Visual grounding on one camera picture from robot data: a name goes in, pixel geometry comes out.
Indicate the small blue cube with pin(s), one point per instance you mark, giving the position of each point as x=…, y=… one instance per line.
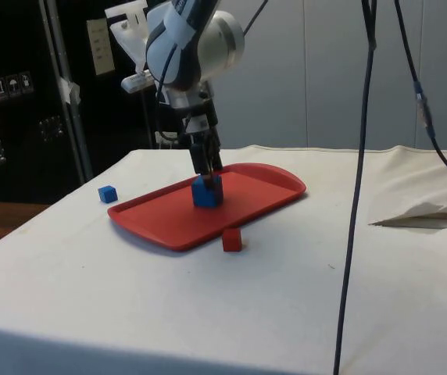
x=107, y=194

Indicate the large blue cube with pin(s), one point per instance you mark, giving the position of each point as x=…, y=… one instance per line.
x=206, y=195

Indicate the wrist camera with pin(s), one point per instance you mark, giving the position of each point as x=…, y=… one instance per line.
x=135, y=82

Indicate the black cabinet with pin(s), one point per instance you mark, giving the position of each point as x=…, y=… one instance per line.
x=12, y=117

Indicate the red tray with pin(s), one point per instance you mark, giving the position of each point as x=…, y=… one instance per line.
x=247, y=191

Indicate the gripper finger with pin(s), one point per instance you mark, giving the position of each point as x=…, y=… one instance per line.
x=215, y=152
x=200, y=160

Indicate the small red cube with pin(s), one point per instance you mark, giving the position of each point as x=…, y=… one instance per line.
x=231, y=240

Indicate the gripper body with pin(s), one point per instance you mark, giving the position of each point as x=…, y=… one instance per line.
x=194, y=111

